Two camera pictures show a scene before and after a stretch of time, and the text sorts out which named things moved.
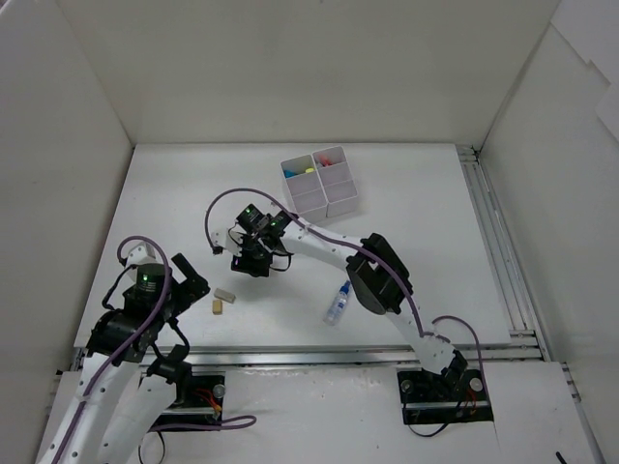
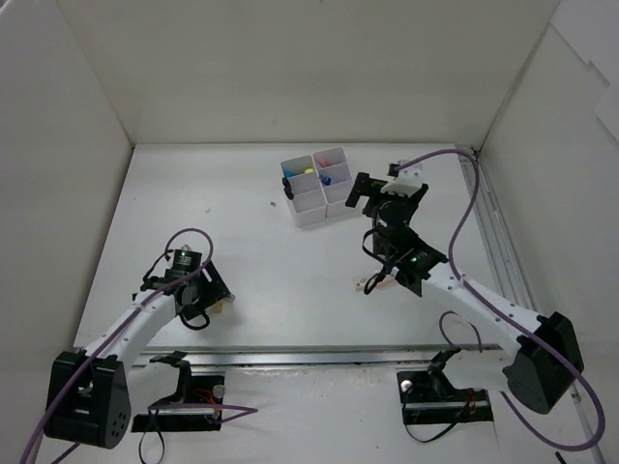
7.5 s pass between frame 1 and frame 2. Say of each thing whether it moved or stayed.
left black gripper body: moved
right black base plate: stayed
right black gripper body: moved
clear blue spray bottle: moved
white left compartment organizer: stayed
